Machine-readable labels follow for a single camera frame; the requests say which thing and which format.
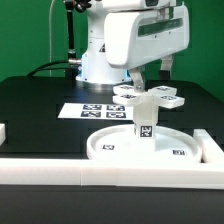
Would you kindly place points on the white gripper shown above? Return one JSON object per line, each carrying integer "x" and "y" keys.
{"x": 136, "y": 38}

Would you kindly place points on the white cross-shaped table base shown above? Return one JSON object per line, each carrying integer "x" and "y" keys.
{"x": 163, "y": 96}

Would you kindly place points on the white round table top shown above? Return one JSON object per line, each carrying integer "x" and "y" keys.
{"x": 119, "y": 143}

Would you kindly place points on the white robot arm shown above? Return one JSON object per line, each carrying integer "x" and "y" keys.
{"x": 96, "y": 72}

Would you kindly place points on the white marker sheet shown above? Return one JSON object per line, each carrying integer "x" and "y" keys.
{"x": 95, "y": 111}

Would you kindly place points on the white right fence bar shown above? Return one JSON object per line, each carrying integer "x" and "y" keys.
{"x": 211, "y": 152}

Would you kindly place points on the white fence bar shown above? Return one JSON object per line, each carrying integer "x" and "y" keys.
{"x": 211, "y": 152}
{"x": 96, "y": 173}

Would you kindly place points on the white left fence block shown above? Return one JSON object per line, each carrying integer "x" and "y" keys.
{"x": 2, "y": 133}

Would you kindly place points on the white front fence bar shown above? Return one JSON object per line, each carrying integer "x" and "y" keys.
{"x": 96, "y": 173}

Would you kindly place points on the black camera stand pole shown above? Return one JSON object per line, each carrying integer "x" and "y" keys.
{"x": 80, "y": 6}

